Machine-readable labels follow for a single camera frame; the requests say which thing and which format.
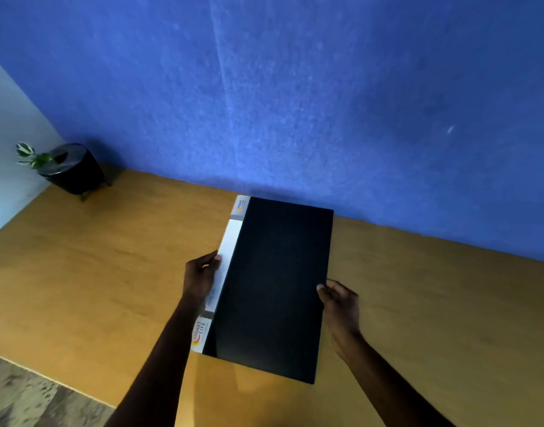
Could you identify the person's right forearm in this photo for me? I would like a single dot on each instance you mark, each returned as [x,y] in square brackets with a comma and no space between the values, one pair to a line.
[383,382]

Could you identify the person's left forearm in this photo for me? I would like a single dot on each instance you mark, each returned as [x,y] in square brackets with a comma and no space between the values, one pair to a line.
[154,373]

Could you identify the person's right hand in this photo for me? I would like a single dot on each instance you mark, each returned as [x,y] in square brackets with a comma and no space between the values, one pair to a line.
[343,306]

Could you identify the person's right thumb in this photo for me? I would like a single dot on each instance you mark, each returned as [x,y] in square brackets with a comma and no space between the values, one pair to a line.
[324,294]

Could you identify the small green plant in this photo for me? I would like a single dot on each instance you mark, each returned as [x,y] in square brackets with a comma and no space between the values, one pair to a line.
[30,156]

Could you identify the black plant pot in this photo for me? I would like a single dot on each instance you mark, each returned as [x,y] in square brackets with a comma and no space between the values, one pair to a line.
[73,168]

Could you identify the person's left hand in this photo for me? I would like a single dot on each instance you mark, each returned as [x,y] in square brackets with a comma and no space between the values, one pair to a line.
[197,277]

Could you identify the black folder with white spine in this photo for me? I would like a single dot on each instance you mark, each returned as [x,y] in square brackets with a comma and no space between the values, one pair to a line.
[272,289]

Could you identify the person's left thumb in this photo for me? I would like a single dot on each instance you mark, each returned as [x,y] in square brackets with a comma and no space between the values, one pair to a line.
[209,263]

